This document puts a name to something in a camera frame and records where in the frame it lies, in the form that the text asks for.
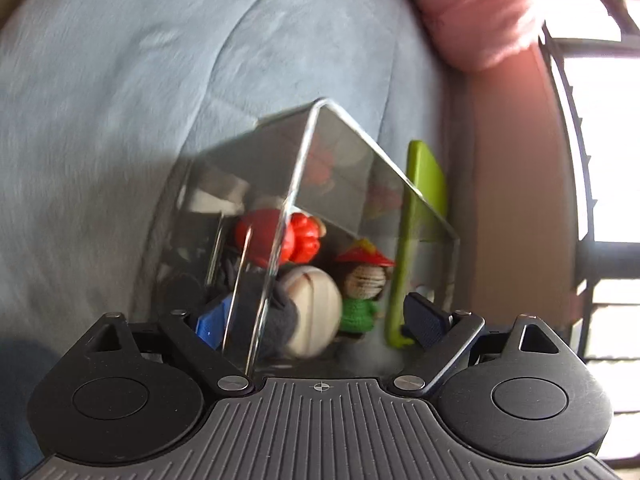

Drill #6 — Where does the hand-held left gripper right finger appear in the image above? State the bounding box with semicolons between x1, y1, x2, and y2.
394;292;571;396

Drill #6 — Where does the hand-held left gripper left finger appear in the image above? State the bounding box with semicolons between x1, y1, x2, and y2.
85;295;253;396

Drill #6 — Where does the green lid with clear window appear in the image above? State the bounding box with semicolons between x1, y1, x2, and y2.
385;140;447;350

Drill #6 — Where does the clear plastic storage box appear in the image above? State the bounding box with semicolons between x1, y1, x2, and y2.
155;99;461;378

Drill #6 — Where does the dark grey cloth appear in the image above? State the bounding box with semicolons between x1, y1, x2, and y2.
220;255;301;361

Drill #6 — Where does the crochet doll green body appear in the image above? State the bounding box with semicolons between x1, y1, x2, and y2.
334;240;397;336

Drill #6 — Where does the beige ball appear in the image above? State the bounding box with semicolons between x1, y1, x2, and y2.
277;265;344;359

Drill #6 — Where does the red toy figure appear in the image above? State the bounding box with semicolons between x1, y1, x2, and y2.
234;208;326;267

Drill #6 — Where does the grey-blue mattress cover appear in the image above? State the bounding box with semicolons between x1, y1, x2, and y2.
0;0;481;480

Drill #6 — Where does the pink quilt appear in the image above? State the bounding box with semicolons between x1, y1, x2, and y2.
375;0;551;72

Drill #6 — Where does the black window frame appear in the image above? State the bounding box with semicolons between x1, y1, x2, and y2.
537;0;640;466

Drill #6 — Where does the beige padded bed rail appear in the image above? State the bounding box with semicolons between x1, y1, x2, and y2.
440;40;591;361

